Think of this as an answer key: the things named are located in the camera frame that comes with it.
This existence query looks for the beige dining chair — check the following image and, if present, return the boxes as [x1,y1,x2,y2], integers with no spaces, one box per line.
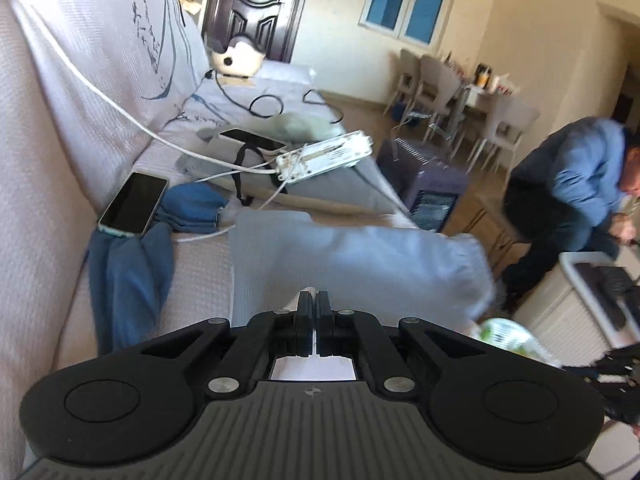
[387,49,423,121]
[470,92,542,183]
[417,55,471,148]

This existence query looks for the grey cushion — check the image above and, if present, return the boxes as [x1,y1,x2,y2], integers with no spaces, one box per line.
[175,115,418,217]

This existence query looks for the thick white cable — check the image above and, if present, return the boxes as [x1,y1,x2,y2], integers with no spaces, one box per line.
[2,0,281,177]

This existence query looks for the pale green cloth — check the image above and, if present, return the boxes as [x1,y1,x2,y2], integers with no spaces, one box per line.
[250,111,347,147]

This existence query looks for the dark wooden door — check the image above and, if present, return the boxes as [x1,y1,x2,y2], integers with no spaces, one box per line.
[202,0,318,64]

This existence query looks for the trash bin with plastic bag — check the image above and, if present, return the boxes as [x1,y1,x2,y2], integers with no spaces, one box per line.
[469,317,563,367]

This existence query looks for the black power cable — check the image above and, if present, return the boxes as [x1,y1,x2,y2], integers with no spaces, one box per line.
[212,67,347,122]

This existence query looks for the white printed cushion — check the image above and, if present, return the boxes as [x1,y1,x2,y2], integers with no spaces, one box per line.
[5,0,213,183]

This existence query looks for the grey laptop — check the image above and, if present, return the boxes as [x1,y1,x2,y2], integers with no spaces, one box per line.
[559,251,640,333]

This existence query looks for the dark purple space heater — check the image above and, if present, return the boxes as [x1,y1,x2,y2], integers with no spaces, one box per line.
[376,137,472,234]

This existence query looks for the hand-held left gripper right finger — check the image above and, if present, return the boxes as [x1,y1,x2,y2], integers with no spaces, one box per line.
[315,291,489,401]

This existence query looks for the bottles on table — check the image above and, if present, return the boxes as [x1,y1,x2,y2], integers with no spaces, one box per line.
[442,51,518,96]

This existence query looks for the dining table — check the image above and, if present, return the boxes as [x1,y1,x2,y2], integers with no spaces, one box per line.
[457,80,523,161]

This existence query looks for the white power strip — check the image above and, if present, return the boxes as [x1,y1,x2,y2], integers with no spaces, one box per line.
[275,130,375,184]

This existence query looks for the dark blue cloth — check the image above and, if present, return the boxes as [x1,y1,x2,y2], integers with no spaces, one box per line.
[87,182,235,357]

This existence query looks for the black smartphone teal case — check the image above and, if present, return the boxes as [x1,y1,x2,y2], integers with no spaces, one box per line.
[96,171,169,237]

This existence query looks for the window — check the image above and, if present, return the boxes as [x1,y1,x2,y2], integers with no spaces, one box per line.
[357,0,468,54]

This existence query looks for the white quilted sofa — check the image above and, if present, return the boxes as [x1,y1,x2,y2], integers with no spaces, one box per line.
[0,0,481,480]

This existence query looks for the white ribbed cabinet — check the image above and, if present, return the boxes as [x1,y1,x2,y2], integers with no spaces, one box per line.
[514,250,640,368]

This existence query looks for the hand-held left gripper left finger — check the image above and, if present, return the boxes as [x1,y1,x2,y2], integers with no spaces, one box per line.
[139,291,316,401]

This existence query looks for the grey-blue pants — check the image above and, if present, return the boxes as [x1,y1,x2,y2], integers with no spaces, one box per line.
[229,209,497,333]

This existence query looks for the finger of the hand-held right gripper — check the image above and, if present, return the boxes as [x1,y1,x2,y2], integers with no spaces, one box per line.
[565,362,627,382]
[592,344,640,364]

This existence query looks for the cream plush toy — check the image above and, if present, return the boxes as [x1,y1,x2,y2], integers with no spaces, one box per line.
[209,34,266,79]

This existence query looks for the thin white charging cable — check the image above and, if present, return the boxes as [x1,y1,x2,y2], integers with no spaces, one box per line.
[172,180,293,244]

